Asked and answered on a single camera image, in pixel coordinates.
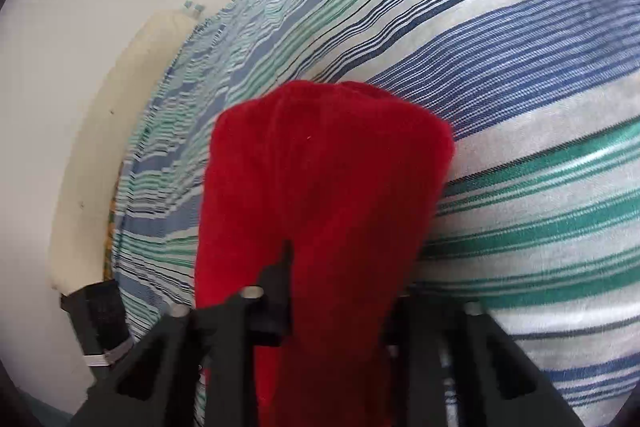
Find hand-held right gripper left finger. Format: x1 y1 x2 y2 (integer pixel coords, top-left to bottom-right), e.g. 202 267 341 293
72 241 296 427

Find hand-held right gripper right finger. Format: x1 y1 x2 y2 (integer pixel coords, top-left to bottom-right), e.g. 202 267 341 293
380 296 586 427

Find red sweater with white print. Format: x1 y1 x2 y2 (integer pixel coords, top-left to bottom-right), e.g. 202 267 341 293
192 79 457 427

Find yellow patterned bed sheet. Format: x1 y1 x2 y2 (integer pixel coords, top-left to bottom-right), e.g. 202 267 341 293
102 167 126 283

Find cream padded headboard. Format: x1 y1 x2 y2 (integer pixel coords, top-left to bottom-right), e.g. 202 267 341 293
47 9 201 293

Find blue green striped blanket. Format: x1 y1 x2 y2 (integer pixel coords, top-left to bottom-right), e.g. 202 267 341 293
102 0 640 427

